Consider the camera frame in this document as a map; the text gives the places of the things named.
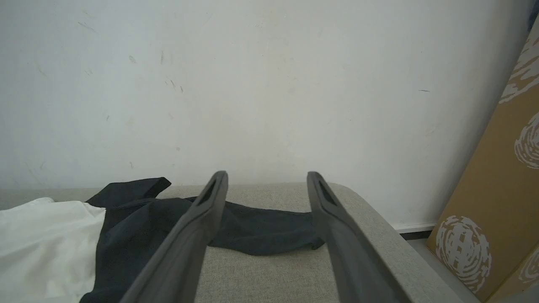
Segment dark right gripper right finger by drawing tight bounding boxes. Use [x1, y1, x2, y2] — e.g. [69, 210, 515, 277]
[307, 171, 412, 303]

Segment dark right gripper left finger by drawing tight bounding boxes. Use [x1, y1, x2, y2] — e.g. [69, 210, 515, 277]
[120, 170, 229, 303]

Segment black and white t-shirt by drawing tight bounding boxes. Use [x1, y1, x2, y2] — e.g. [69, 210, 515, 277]
[0, 177, 326, 303]

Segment white skirting board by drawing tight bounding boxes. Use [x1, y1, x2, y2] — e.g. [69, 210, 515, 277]
[394, 222, 438, 233]

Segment grey fabric sofa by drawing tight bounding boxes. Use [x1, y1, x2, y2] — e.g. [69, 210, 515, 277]
[0, 182, 480, 303]

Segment brown swirl-print cardboard box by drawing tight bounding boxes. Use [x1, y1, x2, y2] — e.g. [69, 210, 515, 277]
[426, 17, 539, 303]

